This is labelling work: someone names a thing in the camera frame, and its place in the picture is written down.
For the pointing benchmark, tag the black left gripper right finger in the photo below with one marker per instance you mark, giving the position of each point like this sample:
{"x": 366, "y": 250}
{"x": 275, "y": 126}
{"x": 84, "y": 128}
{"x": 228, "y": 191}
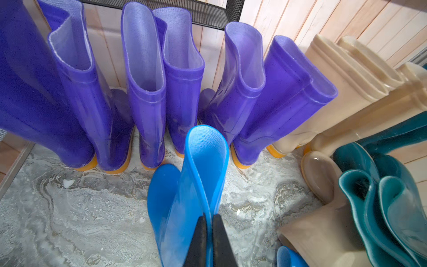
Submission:
{"x": 223, "y": 255}

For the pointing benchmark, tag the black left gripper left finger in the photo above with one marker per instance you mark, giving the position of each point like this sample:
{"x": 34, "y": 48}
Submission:
{"x": 196, "y": 256}

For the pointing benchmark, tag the blue rain boot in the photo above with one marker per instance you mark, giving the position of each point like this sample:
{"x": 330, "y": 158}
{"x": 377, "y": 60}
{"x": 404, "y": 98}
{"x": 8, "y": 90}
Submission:
{"x": 177, "y": 198}
{"x": 288, "y": 258}

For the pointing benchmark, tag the blue rain boot front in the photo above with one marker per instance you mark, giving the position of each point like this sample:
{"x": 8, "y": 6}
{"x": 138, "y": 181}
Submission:
{"x": 288, "y": 258}

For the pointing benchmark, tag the teal rain boot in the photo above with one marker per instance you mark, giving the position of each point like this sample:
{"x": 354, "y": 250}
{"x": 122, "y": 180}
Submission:
{"x": 408, "y": 132}
{"x": 359, "y": 182}
{"x": 402, "y": 210}

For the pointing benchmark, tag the purple rain boot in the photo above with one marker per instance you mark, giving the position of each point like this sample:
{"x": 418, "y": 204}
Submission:
{"x": 34, "y": 105}
{"x": 228, "y": 108}
{"x": 184, "y": 67}
{"x": 103, "y": 113}
{"x": 295, "y": 89}
{"x": 146, "y": 80}

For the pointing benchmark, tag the purple rain boot back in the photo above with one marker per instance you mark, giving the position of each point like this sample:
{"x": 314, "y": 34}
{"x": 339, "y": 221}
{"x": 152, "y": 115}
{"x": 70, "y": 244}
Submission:
{"x": 228, "y": 108}

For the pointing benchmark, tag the beige rain boot lying small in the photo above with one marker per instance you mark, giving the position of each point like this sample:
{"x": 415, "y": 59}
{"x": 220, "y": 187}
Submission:
{"x": 325, "y": 237}

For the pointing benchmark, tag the aluminium frame rails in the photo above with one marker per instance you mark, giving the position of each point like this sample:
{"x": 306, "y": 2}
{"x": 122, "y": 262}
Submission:
{"x": 8, "y": 177}

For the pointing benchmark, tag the black mesh wall basket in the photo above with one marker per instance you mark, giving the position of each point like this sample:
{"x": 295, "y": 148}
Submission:
{"x": 201, "y": 13}

